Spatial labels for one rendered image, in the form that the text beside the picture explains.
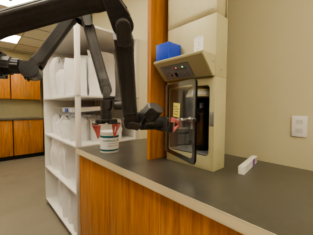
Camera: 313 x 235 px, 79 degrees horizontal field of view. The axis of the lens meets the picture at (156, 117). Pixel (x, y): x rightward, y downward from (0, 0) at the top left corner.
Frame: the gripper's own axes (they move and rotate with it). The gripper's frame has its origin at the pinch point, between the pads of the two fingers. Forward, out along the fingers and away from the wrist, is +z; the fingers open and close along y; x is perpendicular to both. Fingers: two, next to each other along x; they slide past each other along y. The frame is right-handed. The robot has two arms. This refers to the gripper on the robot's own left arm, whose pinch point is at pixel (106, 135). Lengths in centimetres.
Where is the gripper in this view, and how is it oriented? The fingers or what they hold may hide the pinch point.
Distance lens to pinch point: 108.1
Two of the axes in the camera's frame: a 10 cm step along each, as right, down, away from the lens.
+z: -0.1, 10.0, 0.5
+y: 7.3, -0.3, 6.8
